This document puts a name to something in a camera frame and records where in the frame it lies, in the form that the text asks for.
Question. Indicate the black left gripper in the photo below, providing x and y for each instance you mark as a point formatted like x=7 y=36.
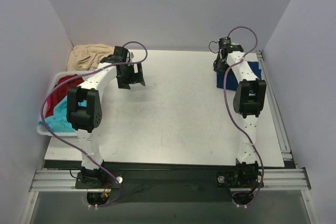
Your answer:
x=132 y=75

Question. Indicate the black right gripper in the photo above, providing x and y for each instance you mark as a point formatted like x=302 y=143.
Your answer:
x=219 y=64

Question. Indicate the navy blue mickey t-shirt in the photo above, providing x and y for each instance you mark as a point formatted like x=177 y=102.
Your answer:
x=231 y=82

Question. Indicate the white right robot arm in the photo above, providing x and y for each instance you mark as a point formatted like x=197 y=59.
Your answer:
x=248 y=101

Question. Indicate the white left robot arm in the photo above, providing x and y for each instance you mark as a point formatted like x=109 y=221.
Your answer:
x=84 y=110

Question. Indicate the beige t-shirt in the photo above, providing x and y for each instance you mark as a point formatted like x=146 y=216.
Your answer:
x=87 y=57

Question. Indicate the red t-shirt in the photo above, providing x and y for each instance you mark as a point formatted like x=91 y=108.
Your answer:
x=58 y=95

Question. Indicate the turquoise t-shirt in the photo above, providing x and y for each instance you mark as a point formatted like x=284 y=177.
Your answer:
x=58 y=121

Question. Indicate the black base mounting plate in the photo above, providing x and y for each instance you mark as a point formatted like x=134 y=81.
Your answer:
x=179 y=193

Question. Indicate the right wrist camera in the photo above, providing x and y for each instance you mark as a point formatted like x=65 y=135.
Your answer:
x=225 y=43

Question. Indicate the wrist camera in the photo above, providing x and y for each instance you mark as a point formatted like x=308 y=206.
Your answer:
x=225 y=43
x=120 y=54

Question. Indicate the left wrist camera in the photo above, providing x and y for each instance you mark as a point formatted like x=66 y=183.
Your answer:
x=120 y=54

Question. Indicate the right side aluminium rail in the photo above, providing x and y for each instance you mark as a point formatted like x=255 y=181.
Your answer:
x=284 y=144

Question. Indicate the aluminium frame rail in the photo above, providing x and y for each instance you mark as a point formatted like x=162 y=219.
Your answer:
x=273 y=179

